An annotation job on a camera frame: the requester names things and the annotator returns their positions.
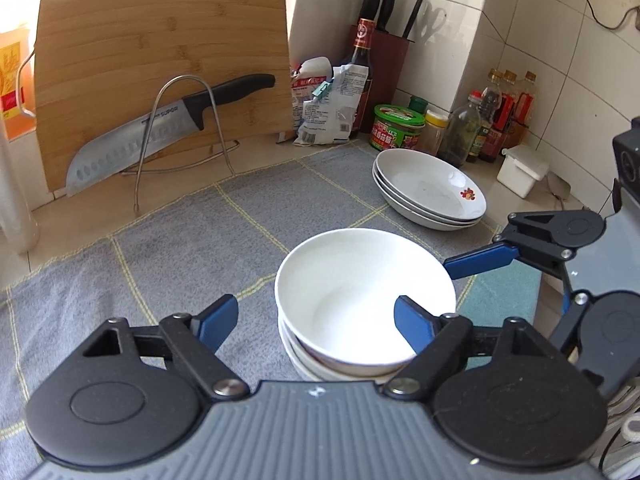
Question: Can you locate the white clipped food bag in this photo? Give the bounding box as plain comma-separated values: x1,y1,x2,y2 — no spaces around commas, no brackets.
294,64,360,146

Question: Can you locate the metal wire board stand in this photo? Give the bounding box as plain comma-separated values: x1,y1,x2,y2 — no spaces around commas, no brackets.
119,74,241,217

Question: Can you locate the red white food bag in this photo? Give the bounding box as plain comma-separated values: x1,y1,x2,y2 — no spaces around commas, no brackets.
291,56,333,130

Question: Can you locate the clear red cap bottle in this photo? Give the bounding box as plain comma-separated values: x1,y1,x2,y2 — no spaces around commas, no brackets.
437,90,482,168

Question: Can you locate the orange cooking wine jug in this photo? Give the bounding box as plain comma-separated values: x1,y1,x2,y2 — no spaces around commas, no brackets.
0,27,36,140

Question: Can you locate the white plastic seasoning box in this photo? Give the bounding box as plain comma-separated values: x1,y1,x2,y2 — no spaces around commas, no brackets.
497,144,549,198

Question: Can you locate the dark vinegar bottle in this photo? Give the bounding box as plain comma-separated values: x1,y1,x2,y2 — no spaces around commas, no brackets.
349,18,375,139

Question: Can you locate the gold cap oil bottle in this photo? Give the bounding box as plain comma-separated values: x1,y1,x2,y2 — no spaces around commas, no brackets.
466,68,502,162

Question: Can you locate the dark red knife block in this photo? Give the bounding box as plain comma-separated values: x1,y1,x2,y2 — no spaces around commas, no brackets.
360,0,423,132

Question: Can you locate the large white fruit plate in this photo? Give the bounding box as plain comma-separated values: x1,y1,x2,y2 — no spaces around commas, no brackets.
374,148,487,222

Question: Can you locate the black handled kitchen knife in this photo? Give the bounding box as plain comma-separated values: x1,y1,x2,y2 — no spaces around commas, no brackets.
65,74,276,196

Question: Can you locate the tall cling film roll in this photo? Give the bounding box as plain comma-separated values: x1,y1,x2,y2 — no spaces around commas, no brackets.
0,124,39,254

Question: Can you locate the red label sauce bottle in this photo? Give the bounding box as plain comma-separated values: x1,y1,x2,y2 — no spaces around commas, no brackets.
480,70,516,162

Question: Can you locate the grey checked dish mat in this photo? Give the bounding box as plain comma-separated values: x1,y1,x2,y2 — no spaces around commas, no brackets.
1,144,516,479

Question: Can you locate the yellow cap spice bottle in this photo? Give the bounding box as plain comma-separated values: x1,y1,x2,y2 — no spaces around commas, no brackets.
416,110,449,155

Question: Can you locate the green cap small bottle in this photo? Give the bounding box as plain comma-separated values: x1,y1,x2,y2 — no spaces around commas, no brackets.
408,96,428,115

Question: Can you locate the white floral bowl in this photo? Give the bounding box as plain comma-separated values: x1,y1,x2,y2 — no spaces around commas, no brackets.
278,318,399,377
280,333,393,384
274,229,457,372

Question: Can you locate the orange label sauce bottle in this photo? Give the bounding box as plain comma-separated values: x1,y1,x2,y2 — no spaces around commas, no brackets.
503,70,537,148

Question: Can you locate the green lid sauce jar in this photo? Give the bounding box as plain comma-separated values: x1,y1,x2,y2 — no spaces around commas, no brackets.
369,104,425,151

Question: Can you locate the bamboo cutting board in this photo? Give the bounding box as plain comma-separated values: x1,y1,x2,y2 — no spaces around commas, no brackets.
35,0,293,191

